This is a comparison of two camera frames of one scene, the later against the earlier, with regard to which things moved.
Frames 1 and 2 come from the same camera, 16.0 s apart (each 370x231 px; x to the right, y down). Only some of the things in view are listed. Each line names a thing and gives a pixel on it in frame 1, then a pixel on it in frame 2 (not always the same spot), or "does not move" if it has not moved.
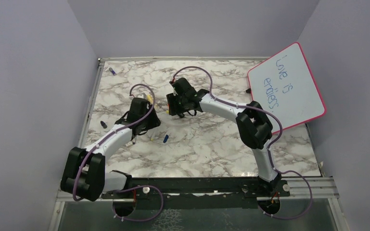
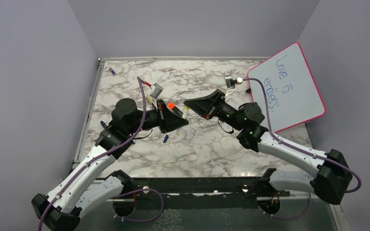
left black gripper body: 150,121 to 162,119
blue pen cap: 166,138 does not move
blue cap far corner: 110,69 does not move
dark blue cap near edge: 103,124 does not move
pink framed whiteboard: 286,83 does not move
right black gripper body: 176,105 to 216,100
